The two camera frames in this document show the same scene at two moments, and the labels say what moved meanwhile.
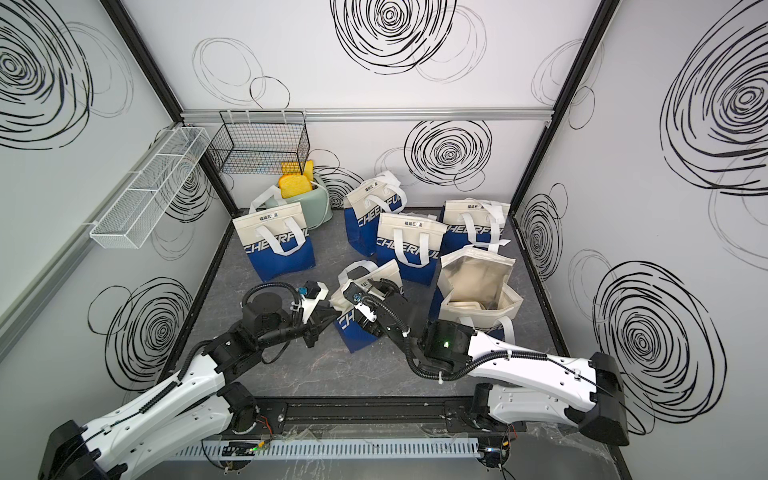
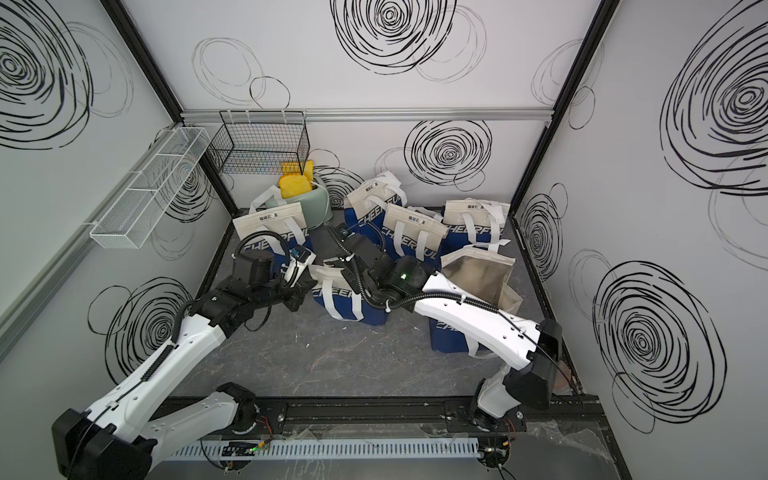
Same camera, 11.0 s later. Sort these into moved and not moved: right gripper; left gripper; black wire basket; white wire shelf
Moved: right gripper; left gripper
Not moved: white wire shelf; black wire basket
